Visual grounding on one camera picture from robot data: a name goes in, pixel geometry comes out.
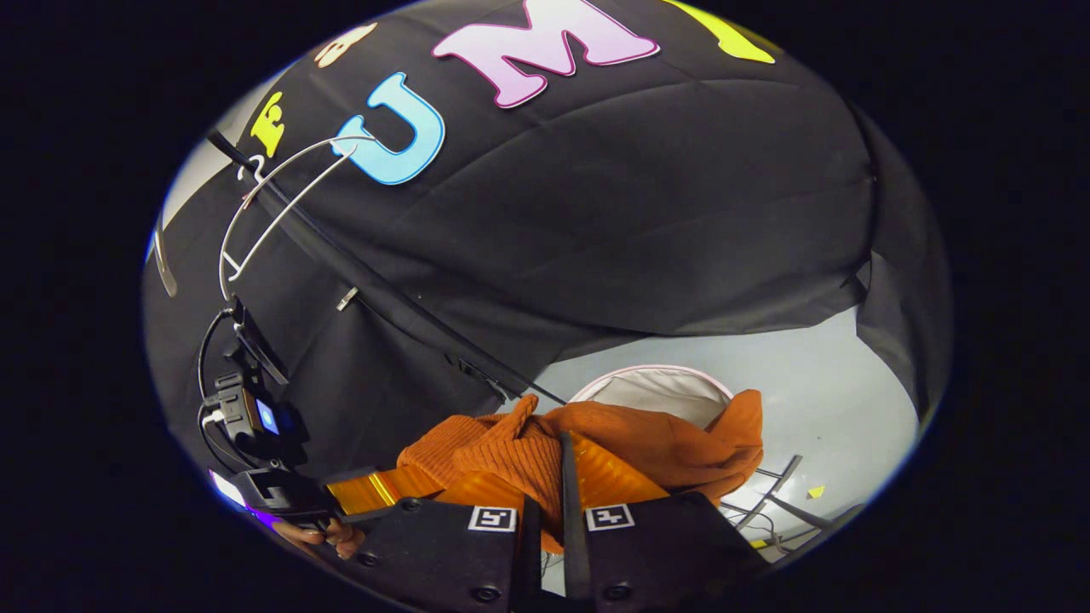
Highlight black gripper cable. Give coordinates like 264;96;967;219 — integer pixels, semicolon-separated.
197;306;238;474

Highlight grey clothes rack base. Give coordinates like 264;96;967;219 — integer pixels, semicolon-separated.
720;454;863;546

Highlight pink white laundry hamper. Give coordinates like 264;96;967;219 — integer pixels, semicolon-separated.
568;365;735;431

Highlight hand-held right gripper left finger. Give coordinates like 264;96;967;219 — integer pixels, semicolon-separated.
343;497;543;613

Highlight black clothes rail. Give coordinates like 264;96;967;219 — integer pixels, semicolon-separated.
207;129;286;209

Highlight black backdrop cloth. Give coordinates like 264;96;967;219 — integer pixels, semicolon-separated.
143;0;953;503

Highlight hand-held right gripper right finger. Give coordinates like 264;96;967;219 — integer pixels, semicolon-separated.
558;431;769;613

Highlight black backdrop support pole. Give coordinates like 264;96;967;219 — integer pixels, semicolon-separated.
264;183;567;405

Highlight orange corduroy jacket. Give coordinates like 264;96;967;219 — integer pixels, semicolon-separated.
396;389;766;554

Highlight thin white wire hanger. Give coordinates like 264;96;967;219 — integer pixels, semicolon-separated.
218;134;377;301

